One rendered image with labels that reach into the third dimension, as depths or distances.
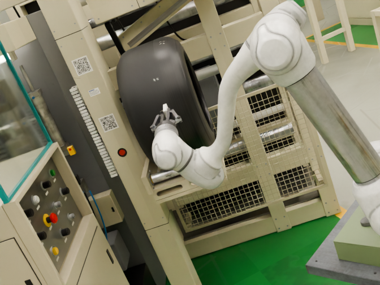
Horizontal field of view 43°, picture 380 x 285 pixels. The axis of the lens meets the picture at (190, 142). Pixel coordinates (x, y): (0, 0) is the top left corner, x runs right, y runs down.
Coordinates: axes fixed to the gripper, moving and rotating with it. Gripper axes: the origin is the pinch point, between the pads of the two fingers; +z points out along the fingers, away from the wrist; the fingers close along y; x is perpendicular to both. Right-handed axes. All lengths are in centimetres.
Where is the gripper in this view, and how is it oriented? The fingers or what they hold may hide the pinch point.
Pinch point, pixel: (165, 110)
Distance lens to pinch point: 200.3
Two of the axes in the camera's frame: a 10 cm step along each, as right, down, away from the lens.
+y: -9.4, 3.3, 1.2
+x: 3.5, 8.1, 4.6
